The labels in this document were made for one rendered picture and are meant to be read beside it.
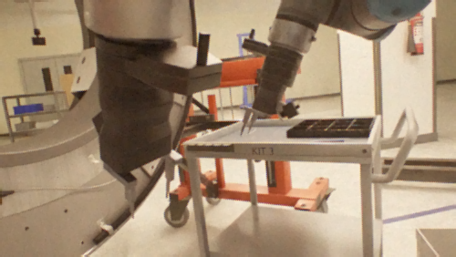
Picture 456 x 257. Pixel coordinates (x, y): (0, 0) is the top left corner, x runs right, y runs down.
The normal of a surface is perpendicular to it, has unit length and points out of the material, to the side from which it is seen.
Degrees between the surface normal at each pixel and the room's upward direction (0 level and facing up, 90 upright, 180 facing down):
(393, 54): 90
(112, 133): 79
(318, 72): 90
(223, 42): 90
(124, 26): 111
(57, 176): 90
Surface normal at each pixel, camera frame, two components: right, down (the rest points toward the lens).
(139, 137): 0.77, 0.35
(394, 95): 0.18, 0.13
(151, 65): -0.63, 0.30
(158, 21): 0.57, 0.46
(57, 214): 0.87, -0.02
